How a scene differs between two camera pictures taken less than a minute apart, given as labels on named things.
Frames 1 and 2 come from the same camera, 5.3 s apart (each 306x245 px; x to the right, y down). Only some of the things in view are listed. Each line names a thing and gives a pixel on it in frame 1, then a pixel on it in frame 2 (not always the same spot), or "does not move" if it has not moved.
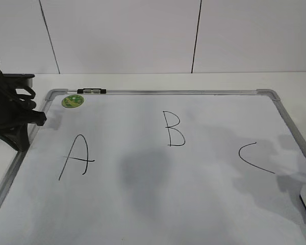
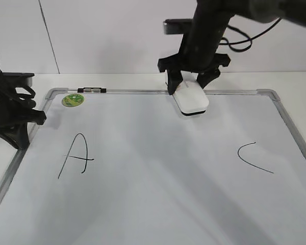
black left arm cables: (7, 90) does not move
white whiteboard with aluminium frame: (158, 167) does not move
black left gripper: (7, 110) does not move
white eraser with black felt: (305, 197) to (191, 98)
